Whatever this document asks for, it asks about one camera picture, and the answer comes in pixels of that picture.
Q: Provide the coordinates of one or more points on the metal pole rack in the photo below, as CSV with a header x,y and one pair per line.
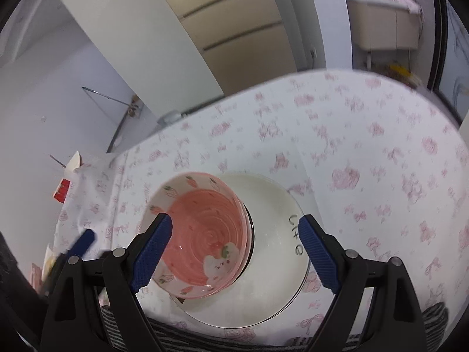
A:
x,y
106,95

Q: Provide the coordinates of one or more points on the beige refrigerator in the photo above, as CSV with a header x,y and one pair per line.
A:
x,y
238,25

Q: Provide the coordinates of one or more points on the pink towel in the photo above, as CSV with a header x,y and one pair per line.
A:
x,y
408,3

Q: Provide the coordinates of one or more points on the pink printed white tablecloth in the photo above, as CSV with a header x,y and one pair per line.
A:
x,y
366,135

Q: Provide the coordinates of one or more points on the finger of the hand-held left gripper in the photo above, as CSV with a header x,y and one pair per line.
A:
x,y
85,241

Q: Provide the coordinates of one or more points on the pink strawberry bowl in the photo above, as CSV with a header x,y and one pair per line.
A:
x,y
205,227

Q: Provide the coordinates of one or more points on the beige sink cabinet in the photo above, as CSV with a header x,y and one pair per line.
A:
x,y
377,25

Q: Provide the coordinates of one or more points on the red and white carton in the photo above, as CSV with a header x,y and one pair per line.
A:
x,y
63,189

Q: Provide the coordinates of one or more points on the white ribbed bowl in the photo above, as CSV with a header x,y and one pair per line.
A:
x,y
252,234

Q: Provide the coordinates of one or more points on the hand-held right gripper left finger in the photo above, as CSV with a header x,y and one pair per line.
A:
x,y
154,256

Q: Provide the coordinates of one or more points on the yellow plastic item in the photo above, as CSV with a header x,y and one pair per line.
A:
x,y
399,69

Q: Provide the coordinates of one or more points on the white cat print plate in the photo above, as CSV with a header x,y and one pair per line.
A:
x,y
274,234

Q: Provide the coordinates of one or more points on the grey plastic bag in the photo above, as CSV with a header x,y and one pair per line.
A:
x,y
169,116

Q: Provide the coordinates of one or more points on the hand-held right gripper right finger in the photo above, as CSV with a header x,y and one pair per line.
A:
x,y
318,253

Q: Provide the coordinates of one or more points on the black door frame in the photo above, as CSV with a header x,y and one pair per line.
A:
x,y
438,44

